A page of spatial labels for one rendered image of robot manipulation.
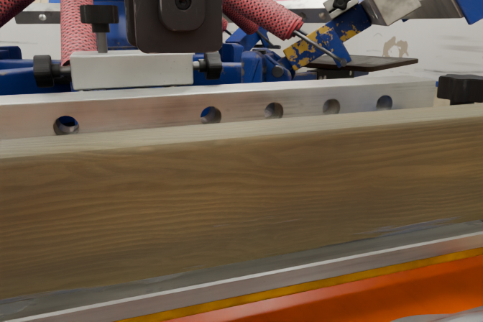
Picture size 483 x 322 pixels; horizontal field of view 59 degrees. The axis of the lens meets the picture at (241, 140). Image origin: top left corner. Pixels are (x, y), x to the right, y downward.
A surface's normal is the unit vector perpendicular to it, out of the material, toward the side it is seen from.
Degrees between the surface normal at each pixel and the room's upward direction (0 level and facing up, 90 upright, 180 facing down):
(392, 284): 0
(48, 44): 90
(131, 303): 90
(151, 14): 89
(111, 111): 90
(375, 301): 0
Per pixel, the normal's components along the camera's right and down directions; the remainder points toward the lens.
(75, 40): 0.03, -0.59
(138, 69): 0.30, 0.26
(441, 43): -0.95, 0.09
